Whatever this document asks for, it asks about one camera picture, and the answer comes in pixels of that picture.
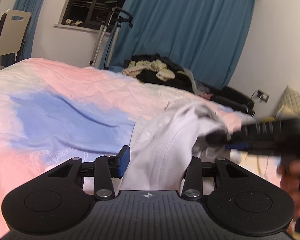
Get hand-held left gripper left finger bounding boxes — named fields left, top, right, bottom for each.
left=42, top=145, right=131, bottom=200

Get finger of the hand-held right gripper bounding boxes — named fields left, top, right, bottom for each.
left=206, top=126, right=243, bottom=146
left=224, top=142, right=250, bottom=152

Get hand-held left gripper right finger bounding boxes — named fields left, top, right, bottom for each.
left=182, top=156, right=255, bottom=200

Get white t-shirt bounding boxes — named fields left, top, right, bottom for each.
left=120, top=99, right=257, bottom=190

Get pile of dark clothes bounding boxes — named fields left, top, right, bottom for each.
left=124, top=53, right=199, bottom=93

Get person's right hand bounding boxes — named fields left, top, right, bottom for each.
left=277, top=159, right=300, bottom=220

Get quilted cream pillow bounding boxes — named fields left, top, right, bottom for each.
left=275, top=85, right=300, bottom=120

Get clear plastic bag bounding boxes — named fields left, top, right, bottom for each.
left=187, top=70, right=210, bottom=95

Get pastel bed quilt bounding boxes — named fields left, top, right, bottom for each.
left=0, top=57, right=298, bottom=238

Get cream knitted scarf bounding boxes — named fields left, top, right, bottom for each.
left=122, top=59, right=175, bottom=81

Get wide blue curtain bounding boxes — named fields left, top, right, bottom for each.
left=100, top=0, right=255, bottom=90

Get garment steamer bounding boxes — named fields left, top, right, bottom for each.
left=89, top=0, right=133, bottom=70

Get gloves on window sill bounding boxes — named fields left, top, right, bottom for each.
left=65, top=19, right=83, bottom=27

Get beige chair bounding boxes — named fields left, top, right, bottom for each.
left=0, top=9, right=32, bottom=75

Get narrow blue curtain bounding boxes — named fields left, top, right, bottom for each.
left=2, top=0, right=52, bottom=67

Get wall socket with charger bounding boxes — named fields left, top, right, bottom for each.
left=257, top=89, right=270, bottom=102

